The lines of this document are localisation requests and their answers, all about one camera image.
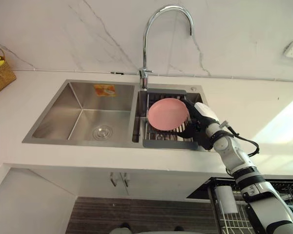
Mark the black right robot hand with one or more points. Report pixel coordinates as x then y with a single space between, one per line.
203 114

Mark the pink plastic cup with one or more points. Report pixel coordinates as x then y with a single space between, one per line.
167 114

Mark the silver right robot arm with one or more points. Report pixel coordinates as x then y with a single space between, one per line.
249 180

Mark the black open dishwasher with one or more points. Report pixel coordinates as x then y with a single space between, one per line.
224 192

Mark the white dishwasher cutlery holder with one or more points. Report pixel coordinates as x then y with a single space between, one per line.
225 200

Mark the round sink drain strainer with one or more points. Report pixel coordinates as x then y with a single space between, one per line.
102 131

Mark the stainless steel double sink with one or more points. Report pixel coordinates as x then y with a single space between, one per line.
92 114

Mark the chrome gooseneck faucet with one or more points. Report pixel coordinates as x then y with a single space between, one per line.
146 48

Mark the orange sticker label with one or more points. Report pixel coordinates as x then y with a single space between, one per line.
104 90

